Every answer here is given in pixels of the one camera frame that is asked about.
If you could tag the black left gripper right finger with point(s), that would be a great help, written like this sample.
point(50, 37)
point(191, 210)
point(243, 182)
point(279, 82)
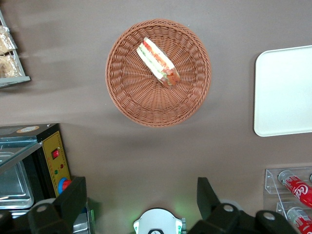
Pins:
point(207, 202)

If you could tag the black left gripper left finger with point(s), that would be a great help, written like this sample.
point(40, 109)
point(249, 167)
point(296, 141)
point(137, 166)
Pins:
point(65, 207)

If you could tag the triangle sandwich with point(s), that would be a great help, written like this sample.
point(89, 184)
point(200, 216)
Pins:
point(156, 61)

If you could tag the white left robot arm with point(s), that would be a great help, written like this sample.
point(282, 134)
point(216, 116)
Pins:
point(158, 219)

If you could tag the large brown wicker basket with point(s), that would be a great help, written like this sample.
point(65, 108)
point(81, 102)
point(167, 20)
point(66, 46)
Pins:
point(136, 102)

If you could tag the cream plastic tray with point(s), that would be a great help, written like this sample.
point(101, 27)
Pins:
point(285, 92)

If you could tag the tray of packaged snacks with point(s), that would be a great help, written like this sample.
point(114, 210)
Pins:
point(14, 80)

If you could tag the red blue warmer knob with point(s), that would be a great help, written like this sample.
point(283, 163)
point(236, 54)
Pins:
point(64, 185)

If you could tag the steel warmer pan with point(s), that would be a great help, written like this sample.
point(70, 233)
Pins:
point(12, 185)

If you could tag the black food warmer yellow panel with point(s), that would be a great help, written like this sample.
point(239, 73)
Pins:
point(54, 143)

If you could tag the clear acrylic bottle rack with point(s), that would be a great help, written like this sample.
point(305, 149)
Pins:
point(270, 180)

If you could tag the glass warmer cover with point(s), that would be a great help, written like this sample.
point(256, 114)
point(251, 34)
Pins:
point(14, 151)

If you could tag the clear cracker packet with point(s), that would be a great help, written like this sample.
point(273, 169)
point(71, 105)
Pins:
point(5, 41)
point(8, 67)

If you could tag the red rocker switch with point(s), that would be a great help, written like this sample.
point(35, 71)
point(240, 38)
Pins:
point(55, 154)

